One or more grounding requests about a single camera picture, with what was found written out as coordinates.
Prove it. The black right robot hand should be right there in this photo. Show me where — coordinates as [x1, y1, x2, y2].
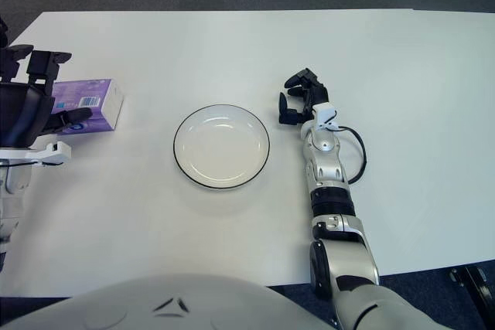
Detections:
[278, 68, 330, 125]

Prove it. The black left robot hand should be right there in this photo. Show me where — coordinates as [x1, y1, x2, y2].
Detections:
[0, 44, 94, 149]

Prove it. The purple tissue paper pack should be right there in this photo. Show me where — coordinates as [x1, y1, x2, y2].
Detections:
[49, 77, 125, 137]

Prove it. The white plate with black rim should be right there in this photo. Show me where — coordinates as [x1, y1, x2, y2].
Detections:
[172, 104, 271, 192]

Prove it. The silver robot torso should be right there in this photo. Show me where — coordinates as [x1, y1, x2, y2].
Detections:
[0, 274, 341, 330]

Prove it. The black table leg base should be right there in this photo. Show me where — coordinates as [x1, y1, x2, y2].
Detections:
[449, 266, 495, 321]

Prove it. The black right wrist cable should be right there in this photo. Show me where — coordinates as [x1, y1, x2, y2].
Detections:
[336, 124, 367, 184]

